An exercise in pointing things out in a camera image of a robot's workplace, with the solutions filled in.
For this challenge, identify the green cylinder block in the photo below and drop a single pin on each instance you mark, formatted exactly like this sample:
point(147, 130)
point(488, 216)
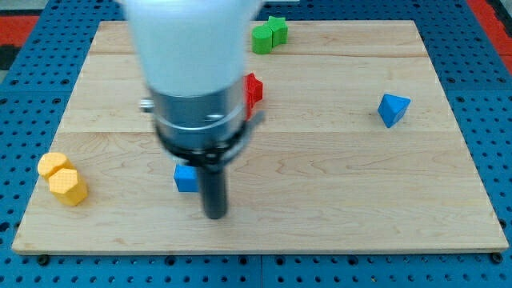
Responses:
point(261, 37)

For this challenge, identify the blue triangle block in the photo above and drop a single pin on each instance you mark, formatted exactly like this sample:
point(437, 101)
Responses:
point(392, 108)

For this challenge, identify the green star block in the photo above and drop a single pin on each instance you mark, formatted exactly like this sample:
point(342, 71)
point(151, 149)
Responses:
point(279, 30)

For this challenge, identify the wooden board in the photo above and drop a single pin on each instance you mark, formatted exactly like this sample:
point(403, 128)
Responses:
point(321, 175)

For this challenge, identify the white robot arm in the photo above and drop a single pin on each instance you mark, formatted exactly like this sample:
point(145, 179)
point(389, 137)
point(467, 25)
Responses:
point(193, 58)

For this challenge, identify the red star block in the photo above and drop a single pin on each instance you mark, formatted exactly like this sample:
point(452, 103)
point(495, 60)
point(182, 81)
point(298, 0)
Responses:
point(253, 89)

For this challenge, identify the blue cube block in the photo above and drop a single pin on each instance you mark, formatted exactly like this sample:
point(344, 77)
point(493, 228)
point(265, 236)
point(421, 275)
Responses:
point(185, 179)

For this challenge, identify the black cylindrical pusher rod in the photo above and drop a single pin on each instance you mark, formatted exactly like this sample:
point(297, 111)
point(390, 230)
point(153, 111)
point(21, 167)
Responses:
point(213, 191)

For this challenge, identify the yellow hexagon block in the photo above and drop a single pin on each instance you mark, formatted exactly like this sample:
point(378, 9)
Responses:
point(68, 186)

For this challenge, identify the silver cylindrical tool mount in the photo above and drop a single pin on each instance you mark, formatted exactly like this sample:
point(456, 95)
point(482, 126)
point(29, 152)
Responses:
point(206, 129)

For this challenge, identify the yellow cylinder block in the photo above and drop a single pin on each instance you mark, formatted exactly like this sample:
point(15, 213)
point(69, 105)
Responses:
point(50, 163)

